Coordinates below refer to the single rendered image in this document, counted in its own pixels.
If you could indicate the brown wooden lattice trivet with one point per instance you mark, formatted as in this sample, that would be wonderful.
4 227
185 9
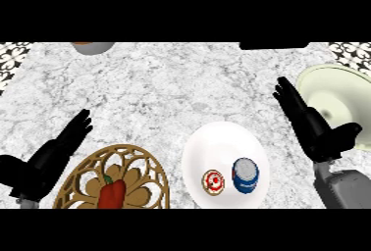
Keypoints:
139 186

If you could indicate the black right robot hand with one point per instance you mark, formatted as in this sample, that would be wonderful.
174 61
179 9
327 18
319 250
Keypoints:
313 130

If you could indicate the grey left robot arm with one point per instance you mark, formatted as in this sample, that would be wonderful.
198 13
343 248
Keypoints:
28 204

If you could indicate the grey bowl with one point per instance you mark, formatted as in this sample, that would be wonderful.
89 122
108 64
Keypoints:
92 47

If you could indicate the white oval plate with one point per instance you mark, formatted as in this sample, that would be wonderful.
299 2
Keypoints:
225 165

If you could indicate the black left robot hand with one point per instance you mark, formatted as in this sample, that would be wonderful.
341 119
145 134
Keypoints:
46 160

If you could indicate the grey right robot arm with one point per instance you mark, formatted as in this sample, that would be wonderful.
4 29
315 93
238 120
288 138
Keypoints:
343 188

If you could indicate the pale green bowl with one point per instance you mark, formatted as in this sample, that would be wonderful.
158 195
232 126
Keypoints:
343 94

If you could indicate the blue can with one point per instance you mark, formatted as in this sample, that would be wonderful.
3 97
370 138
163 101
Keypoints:
245 175

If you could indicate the red bell pepper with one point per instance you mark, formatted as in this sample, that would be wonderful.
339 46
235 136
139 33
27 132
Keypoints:
111 193

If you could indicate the black appliance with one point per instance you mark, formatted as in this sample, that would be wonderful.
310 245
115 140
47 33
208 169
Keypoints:
274 45

